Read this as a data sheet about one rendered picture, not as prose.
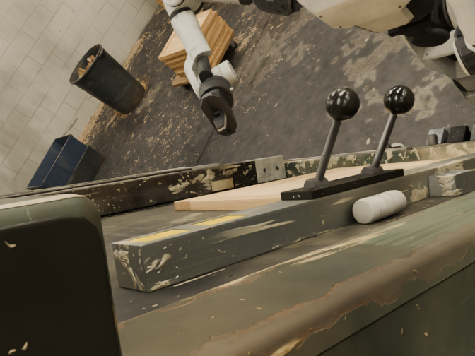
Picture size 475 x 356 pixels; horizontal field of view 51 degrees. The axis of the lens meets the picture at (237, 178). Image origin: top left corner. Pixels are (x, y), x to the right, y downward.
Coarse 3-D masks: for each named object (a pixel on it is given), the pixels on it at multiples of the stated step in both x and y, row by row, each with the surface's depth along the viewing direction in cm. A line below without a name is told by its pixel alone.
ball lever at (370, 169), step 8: (392, 88) 62; (400, 88) 62; (408, 88) 62; (384, 96) 64; (392, 96) 62; (400, 96) 62; (408, 96) 62; (384, 104) 64; (392, 104) 62; (400, 104) 62; (408, 104) 62; (392, 112) 63; (400, 112) 63; (392, 120) 64; (392, 128) 65; (384, 136) 65; (384, 144) 65; (376, 152) 66; (384, 152) 66; (376, 160) 66; (368, 168) 67; (376, 168) 67
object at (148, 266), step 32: (448, 160) 84; (352, 192) 60; (416, 192) 70; (192, 224) 49; (224, 224) 47; (256, 224) 49; (288, 224) 52; (320, 224) 56; (128, 256) 42; (160, 256) 42; (192, 256) 44; (224, 256) 46; (160, 288) 42
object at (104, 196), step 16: (256, 160) 148; (272, 160) 152; (160, 176) 126; (176, 176) 129; (192, 176) 132; (208, 176) 136; (224, 176) 139; (240, 176) 143; (256, 176) 148; (272, 176) 152; (64, 192) 109; (80, 192) 111; (96, 192) 114; (112, 192) 117; (128, 192) 119; (144, 192) 122; (160, 192) 125; (176, 192) 128; (192, 192) 132; (208, 192) 135; (112, 208) 116; (128, 208) 119
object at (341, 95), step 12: (336, 96) 54; (348, 96) 54; (336, 108) 54; (348, 108) 54; (336, 120) 56; (336, 132) 56; (324, 156) 58; (324, 168) 58; (312, 180) 59; (324, 180) 59
